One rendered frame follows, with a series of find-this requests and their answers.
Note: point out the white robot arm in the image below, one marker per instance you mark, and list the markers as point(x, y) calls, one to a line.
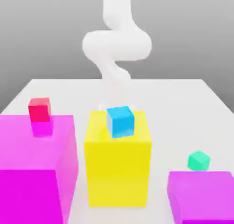
point(117, 45)

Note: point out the small blue cube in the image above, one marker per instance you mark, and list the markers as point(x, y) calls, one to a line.
point(121, 122)

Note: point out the small red cube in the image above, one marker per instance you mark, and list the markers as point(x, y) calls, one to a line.
point(39, 110)

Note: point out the small green cube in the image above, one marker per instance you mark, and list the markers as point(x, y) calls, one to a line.
point(198, 161)

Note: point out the large yellow box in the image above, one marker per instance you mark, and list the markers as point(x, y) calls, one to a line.
point(118, 171)

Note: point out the large magenta box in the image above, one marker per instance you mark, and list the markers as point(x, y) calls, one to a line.
point(34, 165)

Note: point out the large purple box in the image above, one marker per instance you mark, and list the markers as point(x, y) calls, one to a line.
point(203, 196)

